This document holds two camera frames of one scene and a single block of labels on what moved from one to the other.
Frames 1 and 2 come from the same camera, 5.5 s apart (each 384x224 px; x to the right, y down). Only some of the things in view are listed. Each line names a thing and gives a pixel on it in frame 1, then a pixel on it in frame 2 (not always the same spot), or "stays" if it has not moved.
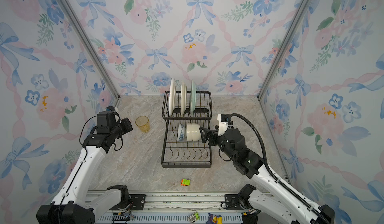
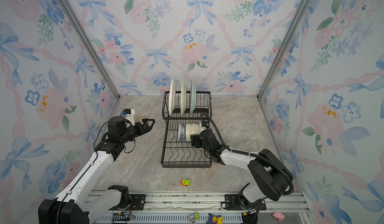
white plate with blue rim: [172, 96] stays
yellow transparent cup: [143, 122] stays
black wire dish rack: [188, 115] stays
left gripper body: [124, 126] → [131, 133]
